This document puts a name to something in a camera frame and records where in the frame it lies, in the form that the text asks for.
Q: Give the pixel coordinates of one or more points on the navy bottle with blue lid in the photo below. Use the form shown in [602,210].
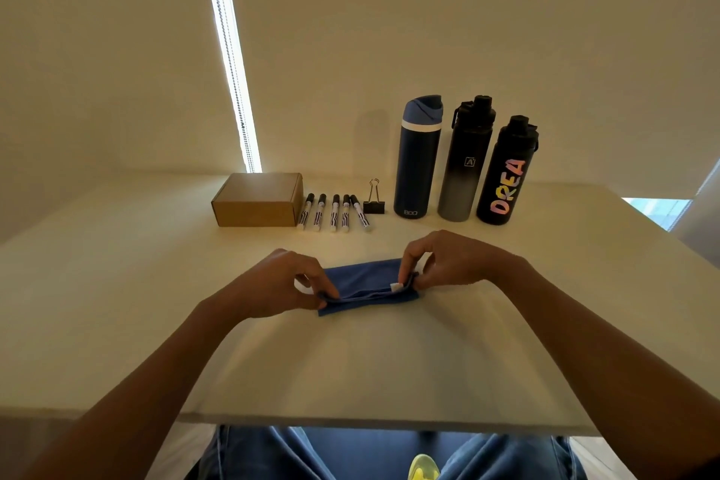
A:
[417,170]

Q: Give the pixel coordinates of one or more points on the person's blue jeans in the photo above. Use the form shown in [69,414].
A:
[506,460]

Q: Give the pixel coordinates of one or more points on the person's yellow shoe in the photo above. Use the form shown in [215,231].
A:
[423,468]

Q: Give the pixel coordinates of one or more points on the person's left forearm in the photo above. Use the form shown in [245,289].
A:
[135,401]

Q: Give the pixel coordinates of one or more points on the brown paper box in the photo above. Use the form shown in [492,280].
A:
[256,201]

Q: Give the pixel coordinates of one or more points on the black white striped marker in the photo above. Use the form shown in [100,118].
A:
[345,215]
[360,214]
[319,213]
[305,212]

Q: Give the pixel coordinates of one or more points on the person's right hand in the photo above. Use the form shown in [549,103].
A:
[461,263]

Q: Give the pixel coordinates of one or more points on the person's left hand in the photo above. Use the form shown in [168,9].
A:
[270,288]

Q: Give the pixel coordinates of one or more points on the blue cloth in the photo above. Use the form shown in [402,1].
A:
[365,277]

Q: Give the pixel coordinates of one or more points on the bright side window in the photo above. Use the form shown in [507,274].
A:
[658,209]

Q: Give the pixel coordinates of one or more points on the black grey gradient bottle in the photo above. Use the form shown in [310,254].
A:
[466,170]

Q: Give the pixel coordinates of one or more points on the person's right forearm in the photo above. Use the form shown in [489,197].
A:
[624,373]

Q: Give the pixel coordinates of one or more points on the black binder clip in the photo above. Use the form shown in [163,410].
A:
[374,208]

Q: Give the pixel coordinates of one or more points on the barcode label black marker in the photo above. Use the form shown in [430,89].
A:
[334,215]

